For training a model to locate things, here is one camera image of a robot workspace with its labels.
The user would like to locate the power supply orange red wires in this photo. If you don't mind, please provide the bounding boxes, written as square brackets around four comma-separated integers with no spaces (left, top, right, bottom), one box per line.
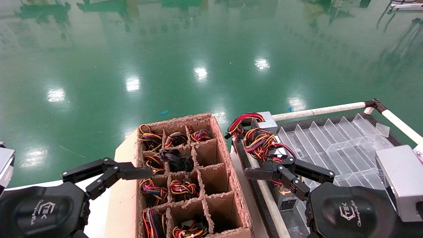
[144,154,166,176]

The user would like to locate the small clear acrylic piece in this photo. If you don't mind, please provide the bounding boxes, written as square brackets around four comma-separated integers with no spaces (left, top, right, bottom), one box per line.
[375,122,391,138]

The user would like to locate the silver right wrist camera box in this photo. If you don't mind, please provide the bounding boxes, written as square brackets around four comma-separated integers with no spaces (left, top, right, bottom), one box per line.
[375,144,423,222]

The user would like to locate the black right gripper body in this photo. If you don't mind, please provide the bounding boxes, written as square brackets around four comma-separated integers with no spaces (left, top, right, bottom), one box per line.
[305,182,423,238]

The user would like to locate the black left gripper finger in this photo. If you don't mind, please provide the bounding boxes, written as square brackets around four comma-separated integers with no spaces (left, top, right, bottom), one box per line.
[62,158,153,201]

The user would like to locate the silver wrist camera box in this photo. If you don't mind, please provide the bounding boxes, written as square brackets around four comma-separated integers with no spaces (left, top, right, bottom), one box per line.
[375,144,423,222]
[0,141,16,197]

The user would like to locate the clear acrylic divider tray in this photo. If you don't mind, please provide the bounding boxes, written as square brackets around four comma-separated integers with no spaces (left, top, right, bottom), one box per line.
[277,113,407,238]

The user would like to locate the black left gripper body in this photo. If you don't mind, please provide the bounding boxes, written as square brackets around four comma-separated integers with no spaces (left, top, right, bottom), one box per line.
[0,182,90,238]

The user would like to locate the white rack pipe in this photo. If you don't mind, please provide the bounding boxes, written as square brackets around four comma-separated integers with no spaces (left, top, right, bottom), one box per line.
[273,101,368,122]
[382,109,423,145]

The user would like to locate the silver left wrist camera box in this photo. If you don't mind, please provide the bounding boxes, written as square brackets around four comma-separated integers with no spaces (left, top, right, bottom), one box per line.
[0,141,16,197]

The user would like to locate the white metal bar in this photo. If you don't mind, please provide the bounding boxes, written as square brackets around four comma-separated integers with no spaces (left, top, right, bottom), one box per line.
[389,3,423,12]

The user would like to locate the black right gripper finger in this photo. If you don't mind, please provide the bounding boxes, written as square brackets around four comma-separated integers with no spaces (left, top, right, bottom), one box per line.
[244,157,336,202]

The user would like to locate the power supply orange black wires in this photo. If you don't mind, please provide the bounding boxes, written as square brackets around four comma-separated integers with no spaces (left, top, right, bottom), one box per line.
[137,124,164,152]
[172,215,209,238]
[169,178,200,202]

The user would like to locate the power supply red yellow wires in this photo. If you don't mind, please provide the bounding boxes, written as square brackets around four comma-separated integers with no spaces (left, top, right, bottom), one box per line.
[187,126,213,143]

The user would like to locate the silver power supply red wires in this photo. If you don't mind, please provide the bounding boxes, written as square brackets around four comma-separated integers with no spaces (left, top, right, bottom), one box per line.
[225,112,279,140]

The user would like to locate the black pipe connector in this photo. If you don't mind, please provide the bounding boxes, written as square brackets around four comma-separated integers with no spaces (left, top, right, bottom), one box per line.
[363,98,388,115]

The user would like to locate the red white label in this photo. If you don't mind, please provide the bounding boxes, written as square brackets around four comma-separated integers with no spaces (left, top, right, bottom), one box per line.
[413,142,423,164]

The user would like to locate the brown cardboard divider box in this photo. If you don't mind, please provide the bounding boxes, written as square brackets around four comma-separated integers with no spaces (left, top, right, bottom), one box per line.
[105,113,255,238]

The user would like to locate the power supply purple orange wires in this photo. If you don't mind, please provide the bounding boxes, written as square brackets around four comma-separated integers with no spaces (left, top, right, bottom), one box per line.
[141,208,167,238]

